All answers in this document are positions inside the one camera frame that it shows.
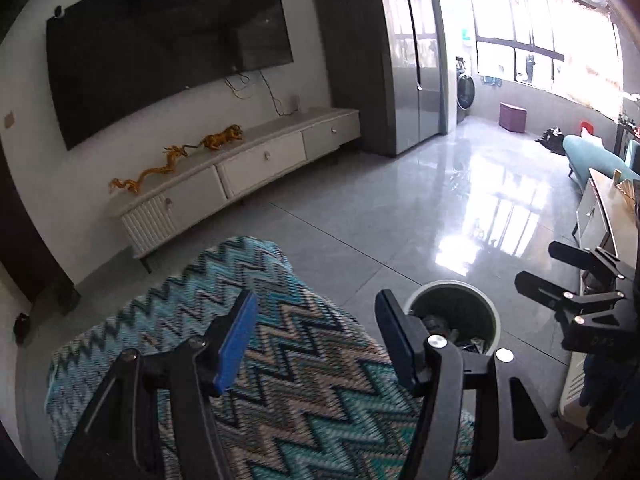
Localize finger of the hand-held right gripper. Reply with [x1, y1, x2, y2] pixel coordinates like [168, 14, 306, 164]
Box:
[515, 271, 626, 313]
[548, 241, 636, 282]

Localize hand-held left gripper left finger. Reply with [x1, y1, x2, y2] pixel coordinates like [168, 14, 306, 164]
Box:
[55, 290, 258, 480]

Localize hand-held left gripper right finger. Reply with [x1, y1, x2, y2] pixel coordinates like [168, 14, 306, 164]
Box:
[375, 288, 548, 480]

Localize white round bin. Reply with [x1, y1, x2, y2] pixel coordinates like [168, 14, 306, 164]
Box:
[402, 280, 502, 358]

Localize person's right hand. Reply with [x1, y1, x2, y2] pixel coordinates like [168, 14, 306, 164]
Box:
[582, 352, 633, 433]

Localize wooden side table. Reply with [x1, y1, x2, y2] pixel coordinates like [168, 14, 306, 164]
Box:
[572, 167, 640, 281]

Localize zigzag patterned blanket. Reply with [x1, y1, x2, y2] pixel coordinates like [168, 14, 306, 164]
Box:
[45, 236, 476, 480]

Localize teal sofa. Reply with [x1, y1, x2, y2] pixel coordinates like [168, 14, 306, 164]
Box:
[562, 134, 631, 181]

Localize black bag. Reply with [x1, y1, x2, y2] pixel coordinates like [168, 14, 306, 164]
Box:
[535, 127, 566, 153]

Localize purple storage box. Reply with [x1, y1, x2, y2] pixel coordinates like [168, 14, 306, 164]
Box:
[499, 102, 528, 133]

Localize white television cabinet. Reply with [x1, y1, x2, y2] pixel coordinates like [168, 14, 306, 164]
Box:
[111, 108, 362, 275]

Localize golden dragon figurine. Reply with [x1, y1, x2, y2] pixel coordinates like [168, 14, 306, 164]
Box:
[110, 145, 188, 194]

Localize washing machine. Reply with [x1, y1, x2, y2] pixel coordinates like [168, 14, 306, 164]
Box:
[454, 56, 477, 126]

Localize golden tiger figurine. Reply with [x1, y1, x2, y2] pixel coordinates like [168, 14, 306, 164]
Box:
[187, 124, 245, 151]

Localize dark brown door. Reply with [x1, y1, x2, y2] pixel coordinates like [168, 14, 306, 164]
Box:
[0, 150, 81, 311]

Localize large balcony window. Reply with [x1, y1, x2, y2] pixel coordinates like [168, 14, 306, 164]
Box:
[467, 0, 626, 111]

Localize grey double-door refrigerator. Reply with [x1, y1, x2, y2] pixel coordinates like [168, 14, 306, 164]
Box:
[310, 0, 449, 157]

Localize television cables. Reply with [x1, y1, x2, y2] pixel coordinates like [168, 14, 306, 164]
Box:
[223, 70, 296, 118]

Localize large black wall television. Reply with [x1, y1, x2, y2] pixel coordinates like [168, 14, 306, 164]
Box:
[46, 0, 294, 151]

